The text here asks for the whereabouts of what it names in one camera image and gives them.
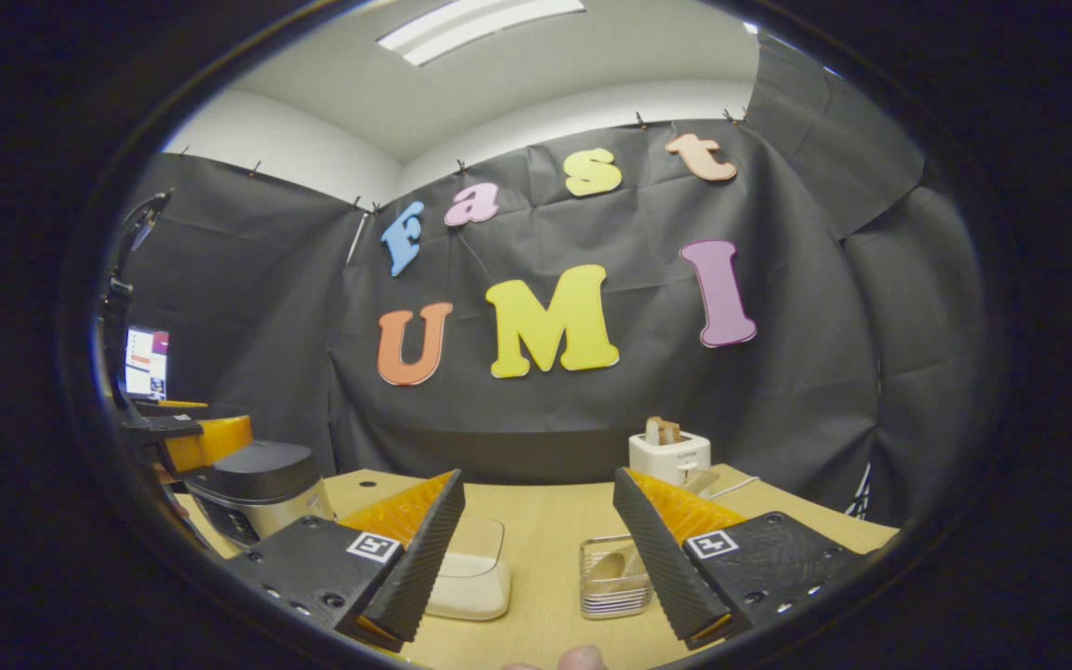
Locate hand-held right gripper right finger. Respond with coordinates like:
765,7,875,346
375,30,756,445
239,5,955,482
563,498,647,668
611,467,902,652

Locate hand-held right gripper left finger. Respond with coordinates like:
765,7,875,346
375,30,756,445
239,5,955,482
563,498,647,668
222,468,467,652

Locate wooden spoon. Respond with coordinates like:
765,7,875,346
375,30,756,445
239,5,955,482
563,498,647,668
590,468,722,587

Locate clear chopstick holder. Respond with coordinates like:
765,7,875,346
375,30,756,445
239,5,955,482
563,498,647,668
579,534,654,621

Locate black silver rice cooker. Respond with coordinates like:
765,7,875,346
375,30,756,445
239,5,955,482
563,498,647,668
183,439,338,549

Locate computer monitor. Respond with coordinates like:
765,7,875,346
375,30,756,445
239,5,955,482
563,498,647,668
123,325,172,404

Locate white toaster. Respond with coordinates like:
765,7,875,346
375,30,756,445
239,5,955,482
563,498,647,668
628,430,713,488

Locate ceiling light panel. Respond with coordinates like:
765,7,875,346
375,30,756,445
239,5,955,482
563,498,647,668
377,0,587,67

